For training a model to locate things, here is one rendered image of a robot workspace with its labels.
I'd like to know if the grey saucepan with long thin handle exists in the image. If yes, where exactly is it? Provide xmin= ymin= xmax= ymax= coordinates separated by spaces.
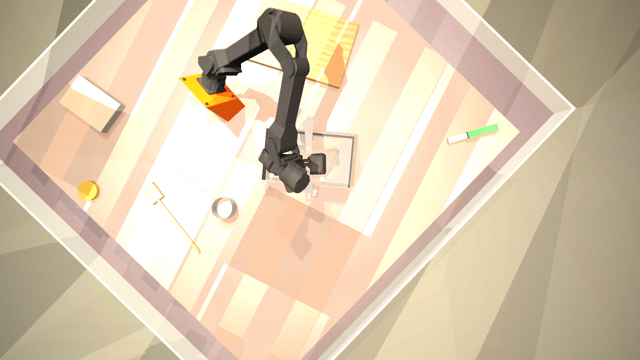
xmin=166 ymin=160 xmax=237 ymax=220

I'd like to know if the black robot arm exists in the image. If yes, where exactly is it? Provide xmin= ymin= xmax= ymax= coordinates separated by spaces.
xmin=196 ymin=7 xmax=310 ymax=194

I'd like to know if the grey rectangular tin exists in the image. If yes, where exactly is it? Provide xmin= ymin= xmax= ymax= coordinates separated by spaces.
xmin=261 ymin=130 xmax=355 ymax=189

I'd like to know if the yellow cylinder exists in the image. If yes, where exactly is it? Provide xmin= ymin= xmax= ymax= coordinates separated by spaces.
xmin=77 ymin=181 xmax=100 ymax=201

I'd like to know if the white rectangular block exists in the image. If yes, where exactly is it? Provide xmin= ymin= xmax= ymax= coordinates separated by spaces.
xmin=59 ymin=74 xmax=126 ymax=133

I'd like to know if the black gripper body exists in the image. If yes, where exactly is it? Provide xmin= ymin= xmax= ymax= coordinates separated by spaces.
xmin=296 ymin=153 xmax=326 ymax=175

